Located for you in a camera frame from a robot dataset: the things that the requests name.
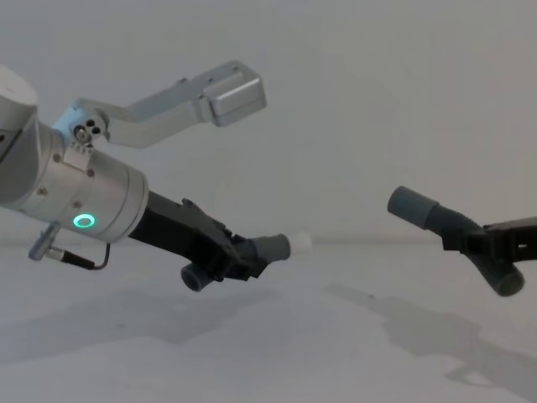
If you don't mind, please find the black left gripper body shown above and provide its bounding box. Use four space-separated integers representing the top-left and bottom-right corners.
127 191 237 280

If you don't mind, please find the grey branched pipe with ribbed neck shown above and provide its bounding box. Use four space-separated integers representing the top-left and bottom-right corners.
386 185 526 298

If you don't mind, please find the grey branched pipe fitting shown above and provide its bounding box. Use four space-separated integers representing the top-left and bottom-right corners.
180 233 292 292

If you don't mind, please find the small white plastic cap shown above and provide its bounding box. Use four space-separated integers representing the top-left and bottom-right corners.
288 230 313 258

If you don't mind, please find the white table cloth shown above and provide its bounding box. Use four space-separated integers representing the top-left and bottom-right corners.
0 239 537 403

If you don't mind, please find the white curtain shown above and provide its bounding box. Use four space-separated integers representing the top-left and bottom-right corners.
0 0 537 249

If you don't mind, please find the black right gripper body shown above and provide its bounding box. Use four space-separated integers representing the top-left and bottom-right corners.
482 217 537 267

